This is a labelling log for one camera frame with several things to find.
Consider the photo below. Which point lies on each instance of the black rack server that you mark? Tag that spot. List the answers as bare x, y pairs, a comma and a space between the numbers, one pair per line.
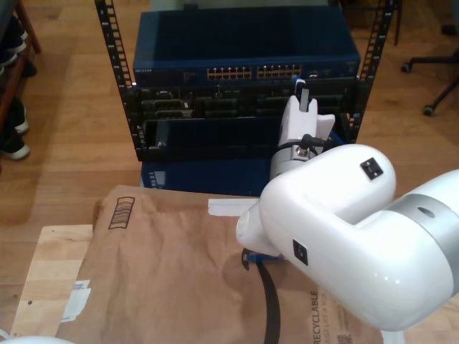
222, 104

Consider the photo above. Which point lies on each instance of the blue base box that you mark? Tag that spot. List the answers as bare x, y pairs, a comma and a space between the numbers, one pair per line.
201, 175

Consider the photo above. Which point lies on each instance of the long white tape strip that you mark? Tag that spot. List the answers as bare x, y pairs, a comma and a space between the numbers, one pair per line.
226, 207

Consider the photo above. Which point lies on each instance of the black metal leg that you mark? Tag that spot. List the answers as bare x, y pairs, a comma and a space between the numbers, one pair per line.
397, 21

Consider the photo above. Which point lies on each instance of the black office chair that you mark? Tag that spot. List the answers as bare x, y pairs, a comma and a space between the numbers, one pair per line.
430, 59

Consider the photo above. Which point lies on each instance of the brown packing paper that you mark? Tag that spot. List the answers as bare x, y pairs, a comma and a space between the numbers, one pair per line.
161, 286

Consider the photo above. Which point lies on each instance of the white tape patch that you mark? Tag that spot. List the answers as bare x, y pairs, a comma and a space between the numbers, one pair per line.
392, 337

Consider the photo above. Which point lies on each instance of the brown wooden chair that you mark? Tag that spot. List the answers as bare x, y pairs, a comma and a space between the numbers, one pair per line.
32, 33

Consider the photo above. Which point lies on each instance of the person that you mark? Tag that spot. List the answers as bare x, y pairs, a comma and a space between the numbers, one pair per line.
14, 143

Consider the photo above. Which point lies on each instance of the white tape with label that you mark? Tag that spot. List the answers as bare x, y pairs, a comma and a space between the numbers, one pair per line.
77, 304

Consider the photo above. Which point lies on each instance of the blue network switch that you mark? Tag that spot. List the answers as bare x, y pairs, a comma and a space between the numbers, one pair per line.
251, 36

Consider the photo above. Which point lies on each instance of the black rack frame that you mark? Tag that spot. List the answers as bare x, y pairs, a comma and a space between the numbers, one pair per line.
114, 43

